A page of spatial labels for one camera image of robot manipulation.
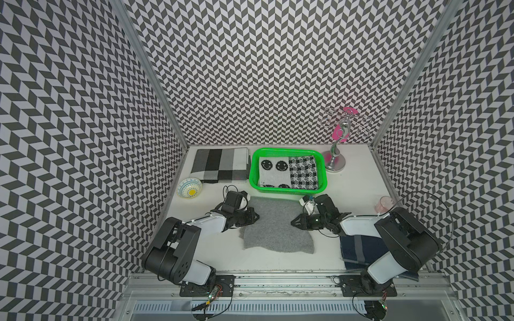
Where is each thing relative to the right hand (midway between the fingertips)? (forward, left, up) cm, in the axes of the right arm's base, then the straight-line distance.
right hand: (293, 227), depth 88 cm
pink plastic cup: (+9, -43, +2) cm, 44 cm away
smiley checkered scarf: (+26, +1, +5) cm, 27 cm away
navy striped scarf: (-11, -26, +1) cm, 28 cm away
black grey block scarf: (+34, +37, +1) cm, 50 cm away
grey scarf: (-3, +9, +4) cm, 10 cm away
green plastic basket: (+40, +1, +6) cm, 40 cm away
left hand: (+4, +16, +1) cm, 16 cm away
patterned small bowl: (+19, +51, +2) cm, 54 cm away
